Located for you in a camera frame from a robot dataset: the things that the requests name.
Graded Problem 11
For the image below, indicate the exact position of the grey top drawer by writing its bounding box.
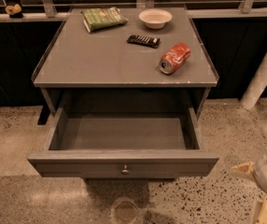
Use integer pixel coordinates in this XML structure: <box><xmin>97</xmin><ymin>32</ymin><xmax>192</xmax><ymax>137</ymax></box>
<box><xmin>28</xmin><ymin>107</ymin><xmax>218</xmax><ymax>179</ymax></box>

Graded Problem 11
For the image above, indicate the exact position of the round metal top drawer knob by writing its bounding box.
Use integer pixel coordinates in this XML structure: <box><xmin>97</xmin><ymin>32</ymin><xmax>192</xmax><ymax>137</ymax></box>
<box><xmin>121</xmin><ymin>165</ymin><xmax>130</xmax><ymax>175</ymax></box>

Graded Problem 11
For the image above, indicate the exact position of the grey drawer cabinet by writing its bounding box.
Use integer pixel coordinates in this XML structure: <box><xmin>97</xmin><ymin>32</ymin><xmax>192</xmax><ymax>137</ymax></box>
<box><xmin>33</xmin><ymin>7</ymin><xmax>218</xmax><ymax>114</ymax></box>

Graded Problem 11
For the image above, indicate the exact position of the round metal floor cover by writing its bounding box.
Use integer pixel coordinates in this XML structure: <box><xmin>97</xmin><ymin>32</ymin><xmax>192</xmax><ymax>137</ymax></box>
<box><xmin>110</xmin><ymin>198</ymin><xmax>139</xmax><ymax>224</ymax></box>

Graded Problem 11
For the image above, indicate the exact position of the red soda can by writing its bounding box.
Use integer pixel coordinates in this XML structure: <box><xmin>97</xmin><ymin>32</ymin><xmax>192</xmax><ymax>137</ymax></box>
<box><xmin>159</xmin><ymin>43</ymin><xmax>190</xmax><ymax>75</ymax></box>

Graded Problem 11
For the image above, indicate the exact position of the black snack bar wrapper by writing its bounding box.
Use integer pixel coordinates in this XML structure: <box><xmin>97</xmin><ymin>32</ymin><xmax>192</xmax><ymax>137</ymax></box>
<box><xmin>127</xmin><ymin>35</ymin><xmax>161</xmax><ymax>49</ymax></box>

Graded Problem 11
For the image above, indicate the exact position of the white bowl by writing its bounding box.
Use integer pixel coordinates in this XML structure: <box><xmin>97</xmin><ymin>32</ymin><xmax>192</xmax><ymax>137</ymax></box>
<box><xmin>139</xmin><ymin>8</ymin><xmax>173</xmax><ymax>29</ymax></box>

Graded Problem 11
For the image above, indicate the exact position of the green chip bag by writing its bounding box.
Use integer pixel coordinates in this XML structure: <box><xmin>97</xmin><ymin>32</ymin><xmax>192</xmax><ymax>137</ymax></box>
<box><xmin>81</xmin><ymin>7</ymin><xmax>128</xmax><ymax>33</ymax></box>

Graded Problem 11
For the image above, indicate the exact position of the small tan and black object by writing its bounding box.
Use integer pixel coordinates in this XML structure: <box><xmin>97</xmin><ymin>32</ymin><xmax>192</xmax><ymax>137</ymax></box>
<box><xmin>5</xmin><ymin>4</ymin><xmax>23</xmax><ymax>18</ymax></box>

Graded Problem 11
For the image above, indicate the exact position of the metal railing frame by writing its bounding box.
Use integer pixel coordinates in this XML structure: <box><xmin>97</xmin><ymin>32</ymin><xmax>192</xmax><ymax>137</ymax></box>
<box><xmin>0</xmin><ymin>0</ymin><xmax>267</xmax><ymax>24</ymax></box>

